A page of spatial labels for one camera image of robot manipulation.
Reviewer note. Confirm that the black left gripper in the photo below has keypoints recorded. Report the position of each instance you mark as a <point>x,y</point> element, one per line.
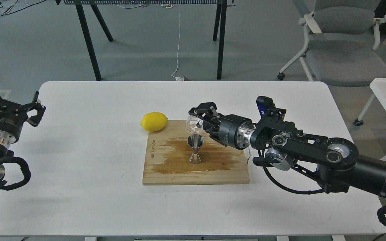
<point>3,122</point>

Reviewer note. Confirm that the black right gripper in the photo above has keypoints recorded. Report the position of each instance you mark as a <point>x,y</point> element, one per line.
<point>228,130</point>

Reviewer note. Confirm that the clear glass measuring cup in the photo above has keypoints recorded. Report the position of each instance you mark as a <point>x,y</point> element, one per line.
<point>193,124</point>

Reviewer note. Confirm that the steel double jigger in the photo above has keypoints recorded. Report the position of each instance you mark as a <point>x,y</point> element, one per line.
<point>195,142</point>

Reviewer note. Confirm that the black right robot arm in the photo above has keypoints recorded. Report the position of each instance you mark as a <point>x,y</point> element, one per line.
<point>334,163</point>

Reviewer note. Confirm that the wooden cutting board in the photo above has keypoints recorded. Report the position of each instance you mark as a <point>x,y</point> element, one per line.
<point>167,160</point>

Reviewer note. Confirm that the yellow lemon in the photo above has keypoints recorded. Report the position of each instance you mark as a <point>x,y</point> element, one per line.
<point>154,121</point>

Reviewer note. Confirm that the grey office chair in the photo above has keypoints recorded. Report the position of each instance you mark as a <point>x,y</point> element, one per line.
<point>345,63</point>

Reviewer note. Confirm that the black metal frame table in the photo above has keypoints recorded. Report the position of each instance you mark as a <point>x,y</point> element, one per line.
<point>218,31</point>

